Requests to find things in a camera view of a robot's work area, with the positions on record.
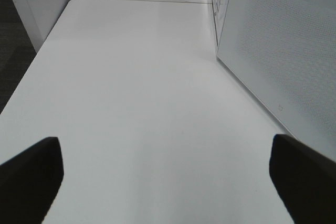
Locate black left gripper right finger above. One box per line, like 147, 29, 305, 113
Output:
269, 134, 335, 223

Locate white microwave door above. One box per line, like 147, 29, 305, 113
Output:
218, 0, 335, 160

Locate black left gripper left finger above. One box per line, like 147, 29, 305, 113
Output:
1, 137, 64, 223

